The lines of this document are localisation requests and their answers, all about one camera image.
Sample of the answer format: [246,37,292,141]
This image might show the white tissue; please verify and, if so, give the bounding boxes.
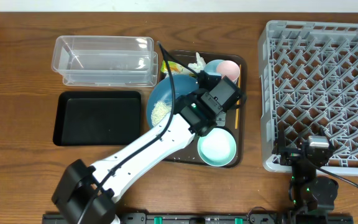
[188,52,206,73]

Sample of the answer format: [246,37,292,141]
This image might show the dark blue plate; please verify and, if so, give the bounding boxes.
[146,75,199,128]

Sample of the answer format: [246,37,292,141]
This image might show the pile of white rice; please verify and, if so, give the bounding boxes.
[150,100,172,126]

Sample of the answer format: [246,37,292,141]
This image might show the yellow green snack wrapper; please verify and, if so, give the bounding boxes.
[160,61,195,76]

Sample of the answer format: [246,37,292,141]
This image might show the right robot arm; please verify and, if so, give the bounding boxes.
[272,129,339,223]

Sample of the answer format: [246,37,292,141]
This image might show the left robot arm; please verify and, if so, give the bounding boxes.
[52,90,237,223]

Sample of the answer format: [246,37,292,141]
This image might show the grey dishwasher rack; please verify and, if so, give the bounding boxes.
[258,21,358,176]

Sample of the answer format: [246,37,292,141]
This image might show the black waste tray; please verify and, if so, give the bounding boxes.
[53,91,142,146]

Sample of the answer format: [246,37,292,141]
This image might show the wooden chopstick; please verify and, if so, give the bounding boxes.
[235,65,242,129]

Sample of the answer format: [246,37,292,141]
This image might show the mint green bowl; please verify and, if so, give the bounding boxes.
[197,128,237,167]

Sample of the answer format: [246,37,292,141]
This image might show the light blue small plate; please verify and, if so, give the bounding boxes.
[204,59,223,74]

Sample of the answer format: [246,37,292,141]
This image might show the pink cup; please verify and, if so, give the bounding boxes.
[216,60,241,83]

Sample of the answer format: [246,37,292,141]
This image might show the dark brown serving tray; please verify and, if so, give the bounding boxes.
[158,50,247,169]

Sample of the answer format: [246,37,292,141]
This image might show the clear plastic bin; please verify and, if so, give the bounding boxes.
[52,35,158,87]

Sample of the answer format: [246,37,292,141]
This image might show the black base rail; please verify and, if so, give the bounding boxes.
[42,213,354,224]

